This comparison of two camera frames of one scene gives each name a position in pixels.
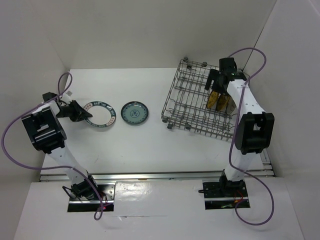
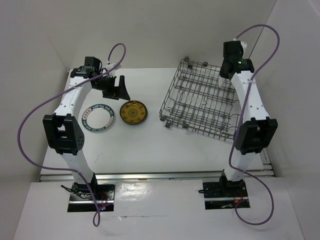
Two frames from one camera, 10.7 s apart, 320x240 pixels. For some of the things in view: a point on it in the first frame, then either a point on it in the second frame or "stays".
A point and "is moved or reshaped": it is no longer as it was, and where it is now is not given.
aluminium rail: x=264 y=175 stays
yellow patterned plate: x=221 y=102 -> x=133 y=112
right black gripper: x=214 y=73 -> x=221 y=73
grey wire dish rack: x=185 y=105 stays
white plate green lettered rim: x=104 y=115 is moved or reshaped
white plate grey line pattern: x=230 y=106 is moved or reshaped
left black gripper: x=80 y=113 -> x=122 y=92
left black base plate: x=108 y=189 stays
